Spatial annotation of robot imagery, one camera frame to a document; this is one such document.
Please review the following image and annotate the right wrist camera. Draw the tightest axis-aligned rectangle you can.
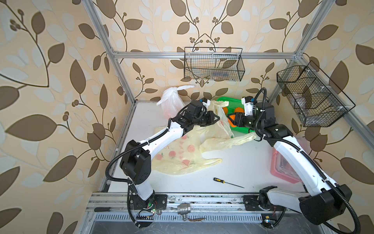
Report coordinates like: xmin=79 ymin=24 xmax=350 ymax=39
xmin=241 ymin=96 xmax=255 ymax=116

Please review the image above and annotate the yellow plastic bag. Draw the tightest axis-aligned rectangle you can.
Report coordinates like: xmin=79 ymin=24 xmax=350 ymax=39
xmin=196 ymin=100 xmax=257 ymax=153
xmin=152 ymin=129 xmax=222 ymax=176

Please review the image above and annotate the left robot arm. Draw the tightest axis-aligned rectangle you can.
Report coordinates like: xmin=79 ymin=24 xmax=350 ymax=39
xmin=105 ymin=98 xmax=220 ymax=228

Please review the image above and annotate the white plastic bag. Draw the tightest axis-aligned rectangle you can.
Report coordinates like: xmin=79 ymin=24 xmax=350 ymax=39
xmin=156 ymin=85 xmax=195 ymax=119

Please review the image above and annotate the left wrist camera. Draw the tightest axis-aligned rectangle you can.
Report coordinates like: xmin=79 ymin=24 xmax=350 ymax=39
xmin=200 ymin=97 xmax=211 ymax=109

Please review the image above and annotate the back wire basket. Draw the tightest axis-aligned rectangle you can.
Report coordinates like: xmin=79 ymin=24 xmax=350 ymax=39
xmin=184 ymin=46 xmax=245 ymax=82

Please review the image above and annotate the wire basket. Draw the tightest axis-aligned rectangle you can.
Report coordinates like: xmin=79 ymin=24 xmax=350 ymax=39
xmin=277 ymin=60 xmax=355 ymax=127
xmin=184 ymin=46 xmax=245 ymax=82

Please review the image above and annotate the green plastic basket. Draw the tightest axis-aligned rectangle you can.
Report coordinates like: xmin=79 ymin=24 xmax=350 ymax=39
xmin=217 ymin=97 xmax=253 ymax=134

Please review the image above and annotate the yellow black screwdriver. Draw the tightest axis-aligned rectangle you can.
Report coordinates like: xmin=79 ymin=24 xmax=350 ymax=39
xmin=213 ymin=177 xmax=244 ymax=188

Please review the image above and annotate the black handled tool on rail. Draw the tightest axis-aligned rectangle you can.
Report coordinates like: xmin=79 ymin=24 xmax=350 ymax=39
xmin=94 ymin=207 xmax=124 ymax=213

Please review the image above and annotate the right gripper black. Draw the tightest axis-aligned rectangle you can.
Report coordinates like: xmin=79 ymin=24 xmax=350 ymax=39
xmin=228 ymin=112 xmax=264 ymax=133

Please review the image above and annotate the right wire basket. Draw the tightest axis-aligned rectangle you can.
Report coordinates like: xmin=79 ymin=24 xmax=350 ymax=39
xmin=277 ymin=60 xmax=355 ymax=127

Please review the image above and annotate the pink plastic box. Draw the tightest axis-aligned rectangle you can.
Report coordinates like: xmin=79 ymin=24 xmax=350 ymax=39
xmin=270 ymin=136 xmax=313 ymax=184

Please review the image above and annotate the metal cylinder fitting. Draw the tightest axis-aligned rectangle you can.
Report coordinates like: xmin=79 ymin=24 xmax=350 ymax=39
xmin=177 ymin=203 xmax=191 ymax=216

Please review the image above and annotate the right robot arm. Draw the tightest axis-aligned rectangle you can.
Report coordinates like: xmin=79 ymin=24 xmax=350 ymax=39
xmin=227 ymin=88 xmax=361 ymax=234

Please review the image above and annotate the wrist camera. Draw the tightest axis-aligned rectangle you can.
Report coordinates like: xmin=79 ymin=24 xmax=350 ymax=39
xmin=241 ymin=96 xmax=255 ymax=116
xmin=200 ymin=97 xmax=211 ymax=109

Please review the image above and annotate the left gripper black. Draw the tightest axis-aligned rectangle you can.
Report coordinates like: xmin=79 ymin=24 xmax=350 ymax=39
xmin=190 ymin=110 xmax=220 ymax=126

